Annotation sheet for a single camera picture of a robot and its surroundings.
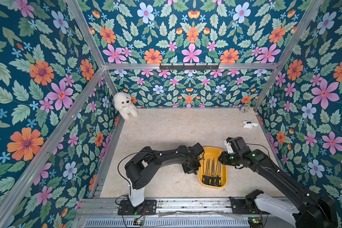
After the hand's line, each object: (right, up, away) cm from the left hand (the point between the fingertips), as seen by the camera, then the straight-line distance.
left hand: (200, 171), depth 85 cm
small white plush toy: (+40, +28, +20) cm, 52 cm away
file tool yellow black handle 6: (+6, -2, -3) cm, 7 cm away
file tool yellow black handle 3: (+8, +2, +2) cm, 8 cm away
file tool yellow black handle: (+9, -4, -3) cm, 11 cm away
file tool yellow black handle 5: (+2, -3, -3) cm, 4 cm away
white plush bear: (-55, +45, +16) cm, 72 cm away
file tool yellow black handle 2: (+11, -3, -1) cm, 12 cm away
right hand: (+10, +9, -5) cm, 15 cm away
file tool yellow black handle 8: (+4, -1, -1) cm, 4 cm away
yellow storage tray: (+8, +9, +9) cm, 15 cm away
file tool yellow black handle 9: (+8, -3, -3) cm, 9 cm away
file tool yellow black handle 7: (+10, -3, -1) cm, 11 cm away
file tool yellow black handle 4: (+5, -1, +1) cm, 5 cm away
